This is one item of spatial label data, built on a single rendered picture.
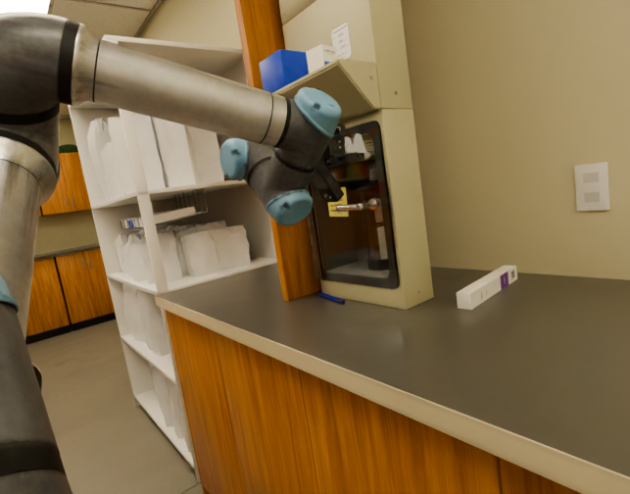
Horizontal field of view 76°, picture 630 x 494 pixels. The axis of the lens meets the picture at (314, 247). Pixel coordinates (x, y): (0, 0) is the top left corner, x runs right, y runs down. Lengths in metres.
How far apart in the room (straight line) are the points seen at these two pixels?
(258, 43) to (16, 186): 0.86
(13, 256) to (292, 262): 0.85
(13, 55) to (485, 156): 1.12
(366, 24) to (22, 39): 0.68
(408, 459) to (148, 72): 0.69
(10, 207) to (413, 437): 0.63
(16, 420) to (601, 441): 0.53
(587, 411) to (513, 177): 0.78
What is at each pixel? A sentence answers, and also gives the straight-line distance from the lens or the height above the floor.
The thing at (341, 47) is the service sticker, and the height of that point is 1.58.
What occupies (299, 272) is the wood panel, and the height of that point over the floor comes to 1.01.
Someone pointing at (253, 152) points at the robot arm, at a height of 1.34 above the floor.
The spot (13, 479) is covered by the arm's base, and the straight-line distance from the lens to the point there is 0.22.
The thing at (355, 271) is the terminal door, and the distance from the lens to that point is 1.07.
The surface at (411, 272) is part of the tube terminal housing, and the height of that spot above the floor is 1.02.
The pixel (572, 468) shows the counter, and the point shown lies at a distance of 0.56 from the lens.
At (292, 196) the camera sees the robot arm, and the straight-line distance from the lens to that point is 0.66.
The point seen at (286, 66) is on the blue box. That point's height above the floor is 1.56.
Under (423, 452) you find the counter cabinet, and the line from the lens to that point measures 0.73.
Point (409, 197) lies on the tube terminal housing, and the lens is 1.00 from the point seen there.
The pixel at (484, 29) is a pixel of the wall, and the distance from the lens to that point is 1.35.
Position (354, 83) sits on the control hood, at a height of 1.46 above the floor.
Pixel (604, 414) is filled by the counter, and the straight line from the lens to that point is 0.63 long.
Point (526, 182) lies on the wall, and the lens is 1.26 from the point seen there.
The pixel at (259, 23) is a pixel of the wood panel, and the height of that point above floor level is 1.73.
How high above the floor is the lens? 1.25
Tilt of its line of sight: 8 degrees down
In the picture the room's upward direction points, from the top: 9 degrees counter-clockwise
